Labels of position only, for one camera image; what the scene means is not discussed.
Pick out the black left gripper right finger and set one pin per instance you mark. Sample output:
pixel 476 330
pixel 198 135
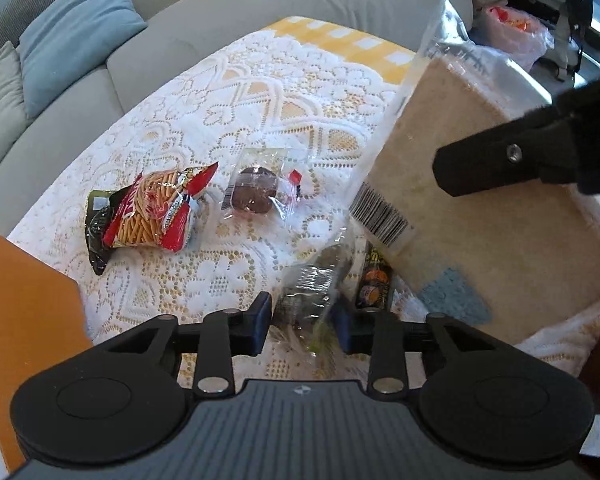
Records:
pixel 380 336

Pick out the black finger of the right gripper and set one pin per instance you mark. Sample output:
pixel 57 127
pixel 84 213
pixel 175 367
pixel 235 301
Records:
pixel 537 146

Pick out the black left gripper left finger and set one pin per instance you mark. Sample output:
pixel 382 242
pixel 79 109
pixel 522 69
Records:
pixel 223 335

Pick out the clear green snack packet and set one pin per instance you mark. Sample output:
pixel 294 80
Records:
pixel 310 292

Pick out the sliced bread bag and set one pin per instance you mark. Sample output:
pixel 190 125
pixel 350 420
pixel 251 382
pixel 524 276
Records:
pixel 511 260

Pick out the black orange snack packet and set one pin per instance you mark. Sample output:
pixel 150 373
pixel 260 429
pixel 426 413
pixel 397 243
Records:
pixel 374 291

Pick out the pink plastic bag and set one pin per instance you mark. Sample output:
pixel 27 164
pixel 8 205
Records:
pixel 519 35

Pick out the red noodle snack packet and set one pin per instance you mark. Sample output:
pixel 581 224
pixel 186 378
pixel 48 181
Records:
pixel 159 210

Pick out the chocolate muffin packet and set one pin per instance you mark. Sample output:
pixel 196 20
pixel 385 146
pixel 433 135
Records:
pixel 265 183

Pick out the yellow checked tablecloth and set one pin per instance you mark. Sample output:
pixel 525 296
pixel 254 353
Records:
pixel 387 59

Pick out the black dark packet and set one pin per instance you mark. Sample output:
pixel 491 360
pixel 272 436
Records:
pixel 101 207

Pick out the orange cardboard box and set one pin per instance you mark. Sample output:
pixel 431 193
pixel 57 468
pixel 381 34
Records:
pixel 42 323

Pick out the beige fabric sofa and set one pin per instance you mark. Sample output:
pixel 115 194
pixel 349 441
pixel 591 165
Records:
pixel 178 34

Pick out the blue cushion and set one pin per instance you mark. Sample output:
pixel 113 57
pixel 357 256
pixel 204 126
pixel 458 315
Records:
pixel 68 40

